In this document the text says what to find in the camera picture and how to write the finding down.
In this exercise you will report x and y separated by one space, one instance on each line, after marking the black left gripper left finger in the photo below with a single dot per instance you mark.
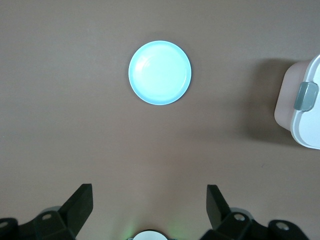
75 207

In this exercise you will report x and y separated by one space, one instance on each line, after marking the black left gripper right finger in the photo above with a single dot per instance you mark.
220 215

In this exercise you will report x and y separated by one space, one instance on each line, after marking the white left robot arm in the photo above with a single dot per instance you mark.
153 236

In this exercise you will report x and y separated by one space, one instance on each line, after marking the white lidded storage box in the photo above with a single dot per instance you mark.
307 130

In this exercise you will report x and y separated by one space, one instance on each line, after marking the brown table cover sheet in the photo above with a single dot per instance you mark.
75 112

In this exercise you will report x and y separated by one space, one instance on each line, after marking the light blue round plate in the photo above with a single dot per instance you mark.
160 72

